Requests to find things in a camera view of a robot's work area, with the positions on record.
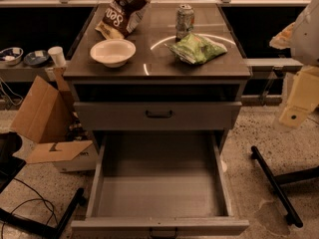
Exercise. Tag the white bowl on cabinet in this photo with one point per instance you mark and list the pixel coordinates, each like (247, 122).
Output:
(113, 53)

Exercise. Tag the brown chip bag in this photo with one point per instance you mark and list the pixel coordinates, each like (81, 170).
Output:
(122, 17)

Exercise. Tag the open cardboard box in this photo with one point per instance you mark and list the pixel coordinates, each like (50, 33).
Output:
(45, 119)

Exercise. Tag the white paper cup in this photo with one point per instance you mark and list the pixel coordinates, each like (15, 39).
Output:
(57, 55)

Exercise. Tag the black stand leg left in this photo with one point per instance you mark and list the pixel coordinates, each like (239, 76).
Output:
(52, 229)

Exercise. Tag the closed upper drawer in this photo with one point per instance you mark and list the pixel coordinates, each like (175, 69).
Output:
(157, 116)

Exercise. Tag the black stand leg right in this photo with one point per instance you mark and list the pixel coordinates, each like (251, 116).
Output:
(276, 181)

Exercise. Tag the grey drawer cabinet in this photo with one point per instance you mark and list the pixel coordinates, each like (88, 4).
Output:
(153, 73)

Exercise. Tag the black stand leg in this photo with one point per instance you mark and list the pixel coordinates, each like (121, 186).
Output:
(276, 181)
(52, 229)

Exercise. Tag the silver soda can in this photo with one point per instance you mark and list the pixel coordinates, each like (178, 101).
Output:
(184, 20)

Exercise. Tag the open lower drawer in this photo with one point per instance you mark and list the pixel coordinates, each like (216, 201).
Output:
(158, 185)

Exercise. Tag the grey bowl on shelf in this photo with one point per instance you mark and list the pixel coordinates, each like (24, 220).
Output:
(11, 56)

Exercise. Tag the green chip bag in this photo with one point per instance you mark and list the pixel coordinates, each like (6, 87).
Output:
(196, 50)

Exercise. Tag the dark blue bowl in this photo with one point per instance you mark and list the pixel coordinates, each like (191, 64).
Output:
(37, 58)

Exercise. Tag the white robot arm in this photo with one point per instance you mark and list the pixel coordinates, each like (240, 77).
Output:
(302, 38)

